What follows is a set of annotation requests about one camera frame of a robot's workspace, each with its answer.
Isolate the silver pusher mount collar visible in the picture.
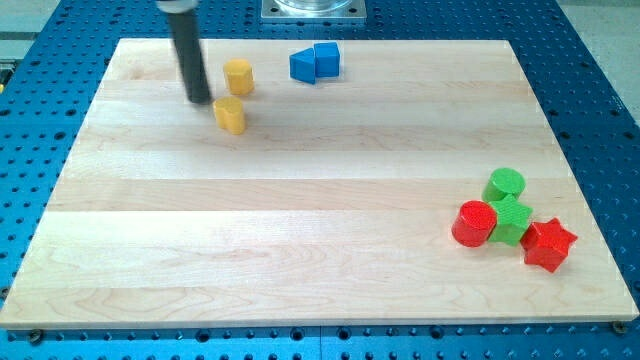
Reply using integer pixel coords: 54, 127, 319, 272
155, 0, 199, 13

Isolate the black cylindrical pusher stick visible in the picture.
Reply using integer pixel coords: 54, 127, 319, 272
167, 9, 212, 104

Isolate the yellow heart block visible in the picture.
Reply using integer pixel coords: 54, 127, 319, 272
213, 96, 246, 135

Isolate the yellow hexagon block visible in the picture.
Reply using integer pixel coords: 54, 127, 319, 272
223, 58, 254, 95

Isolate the blue triangle block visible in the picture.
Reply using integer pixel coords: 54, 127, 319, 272
289, 48, 316, 84

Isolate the blue cube block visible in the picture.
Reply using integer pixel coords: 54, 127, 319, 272
314, 42, 340, 78

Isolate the light wooden board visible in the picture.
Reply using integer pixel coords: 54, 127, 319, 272
1, 38, 638, 330

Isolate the board clamp screw left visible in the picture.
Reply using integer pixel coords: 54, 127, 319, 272
26, 329, 44, 346

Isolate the red cylinder block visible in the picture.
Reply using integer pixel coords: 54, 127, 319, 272
451, 200, 497, 248

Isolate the green cylinder block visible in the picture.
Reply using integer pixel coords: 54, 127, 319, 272
482, 168, 526, 202

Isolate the green star block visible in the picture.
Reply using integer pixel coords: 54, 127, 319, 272
488, 195, 533, 247

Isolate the red star block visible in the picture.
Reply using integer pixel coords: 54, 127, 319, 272
520, 218, 578, 273

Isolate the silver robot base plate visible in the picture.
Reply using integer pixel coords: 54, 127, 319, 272
260, 0, 367, 22

